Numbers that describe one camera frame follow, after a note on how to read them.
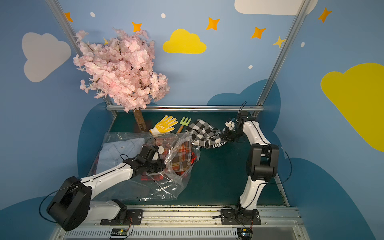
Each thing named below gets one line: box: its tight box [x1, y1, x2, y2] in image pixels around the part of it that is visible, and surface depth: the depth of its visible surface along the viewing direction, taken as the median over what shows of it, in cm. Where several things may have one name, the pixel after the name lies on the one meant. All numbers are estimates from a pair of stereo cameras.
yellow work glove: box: [149, 115, 179, 136], surface depth 117 cm
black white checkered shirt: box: [185, 119, 235, 149], surface depth 106 cm
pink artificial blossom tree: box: [73, 28, 171, 132], surface depth 69 cm
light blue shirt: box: [96, 137, 145, 174], surface depth 97 cm
